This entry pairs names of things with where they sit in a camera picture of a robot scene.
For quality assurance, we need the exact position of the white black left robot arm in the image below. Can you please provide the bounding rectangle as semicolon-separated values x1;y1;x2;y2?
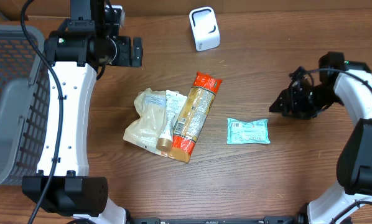
22;1;143;223

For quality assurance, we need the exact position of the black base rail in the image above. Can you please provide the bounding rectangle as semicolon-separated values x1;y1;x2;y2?
128;216;297;224

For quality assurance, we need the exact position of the orange spaghetti package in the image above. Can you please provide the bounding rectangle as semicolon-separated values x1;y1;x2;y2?
167;72;222;163

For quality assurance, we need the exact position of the beige clear plastic pouch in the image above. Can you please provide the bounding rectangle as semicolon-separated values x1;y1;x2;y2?
123;88;168;157

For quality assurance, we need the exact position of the white cosmetic tube gold cap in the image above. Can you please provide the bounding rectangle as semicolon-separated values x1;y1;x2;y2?
157;90;187;152

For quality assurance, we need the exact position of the white barcode scanner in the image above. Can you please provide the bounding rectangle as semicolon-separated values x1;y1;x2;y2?
188;6;220;52

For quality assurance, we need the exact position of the grey plastic mesh basket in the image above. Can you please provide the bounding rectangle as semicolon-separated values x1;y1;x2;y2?
0;25;50;185

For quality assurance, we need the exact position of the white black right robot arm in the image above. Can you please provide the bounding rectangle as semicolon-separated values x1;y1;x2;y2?
269;52;372;223

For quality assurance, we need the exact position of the teal wet wipes pack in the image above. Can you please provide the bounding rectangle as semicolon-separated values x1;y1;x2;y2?
227;118;271;145

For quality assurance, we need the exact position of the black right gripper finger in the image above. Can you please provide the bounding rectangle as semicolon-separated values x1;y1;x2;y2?
269;89;293;113
281;108;298;118

